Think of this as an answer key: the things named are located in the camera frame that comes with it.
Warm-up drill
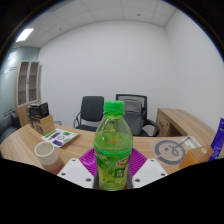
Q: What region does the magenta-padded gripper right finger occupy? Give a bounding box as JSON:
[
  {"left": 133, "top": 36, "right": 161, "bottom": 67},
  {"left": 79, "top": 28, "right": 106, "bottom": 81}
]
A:
[{"left": 129, "top": 148, "right": 169, "bottom": 189}]

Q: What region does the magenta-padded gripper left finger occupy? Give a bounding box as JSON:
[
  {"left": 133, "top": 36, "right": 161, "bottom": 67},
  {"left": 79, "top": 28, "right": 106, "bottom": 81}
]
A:
[{"left": 56, "top": 148, "right": 98, "bottom": 190}]

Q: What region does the green drink bottle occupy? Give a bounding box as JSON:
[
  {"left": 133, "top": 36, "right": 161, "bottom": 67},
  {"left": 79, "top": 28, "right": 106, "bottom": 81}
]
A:
[{"left": 92, "top": 100, "right": 134, "bottom": 192}]

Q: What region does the green and purple leaflet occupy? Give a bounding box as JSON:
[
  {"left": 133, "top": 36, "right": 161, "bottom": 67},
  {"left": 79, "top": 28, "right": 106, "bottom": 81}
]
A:
[{"left": 41, "top": 127, "right": 80, "bottom": 148}]

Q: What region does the orange-brown wooden box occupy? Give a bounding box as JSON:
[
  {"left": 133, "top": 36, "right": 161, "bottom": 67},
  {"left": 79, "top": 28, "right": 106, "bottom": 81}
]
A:
[{"left": 178, "top": 146, "right": 214, "bottom": 170}]

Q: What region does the brown cardboard box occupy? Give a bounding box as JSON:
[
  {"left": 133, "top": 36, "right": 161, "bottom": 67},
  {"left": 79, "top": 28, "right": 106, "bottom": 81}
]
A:
[{"left": 33, "top": 114, "right": 57, "bottom": 136}]

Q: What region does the wooden side desk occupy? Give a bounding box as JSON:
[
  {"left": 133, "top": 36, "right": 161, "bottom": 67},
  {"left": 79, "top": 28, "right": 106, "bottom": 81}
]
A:
[{"left": 155, "top": 107, "right": 218, "bottom": 141}]

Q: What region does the black padded office chair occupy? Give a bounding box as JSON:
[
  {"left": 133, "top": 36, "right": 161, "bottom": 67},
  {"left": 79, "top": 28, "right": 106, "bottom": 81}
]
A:
[{"left": 73, "top": 95, "right": 105, "bottom": 133}]

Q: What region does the stack of dark boxes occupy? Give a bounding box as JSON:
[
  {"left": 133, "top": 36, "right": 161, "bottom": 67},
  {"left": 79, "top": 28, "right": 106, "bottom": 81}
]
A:
[{"left": 27, "top": 102, "right": 50, "bottom": 126}]

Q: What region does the black mesh office chair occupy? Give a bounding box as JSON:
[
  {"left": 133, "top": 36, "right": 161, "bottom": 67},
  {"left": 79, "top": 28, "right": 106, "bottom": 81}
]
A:
[{"left": 115, "top": 93, "right": 161, "bottom": 138}]

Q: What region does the purple packet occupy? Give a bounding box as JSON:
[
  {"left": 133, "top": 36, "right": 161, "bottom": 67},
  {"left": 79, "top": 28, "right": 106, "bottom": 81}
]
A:
[{"left": 208, "top": 117, "right": 224, "bottom": 162}]

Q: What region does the dark sofa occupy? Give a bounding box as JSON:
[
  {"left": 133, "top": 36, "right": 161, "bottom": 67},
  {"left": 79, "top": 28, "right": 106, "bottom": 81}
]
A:
[{"left": 0, "top": 111, "right": 22, "bottom": 144}]

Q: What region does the wooden shelf cabinet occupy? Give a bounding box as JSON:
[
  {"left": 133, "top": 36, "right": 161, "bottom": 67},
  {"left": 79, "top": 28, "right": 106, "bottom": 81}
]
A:
[{"left": 13, "top": 60, "right": 43, "bottom": 128}]

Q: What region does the long ceiling light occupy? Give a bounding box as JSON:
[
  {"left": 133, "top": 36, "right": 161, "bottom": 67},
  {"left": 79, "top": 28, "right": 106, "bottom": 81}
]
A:
[{"left": 15, "top": 28, "right": 35, "bottom": 43}]

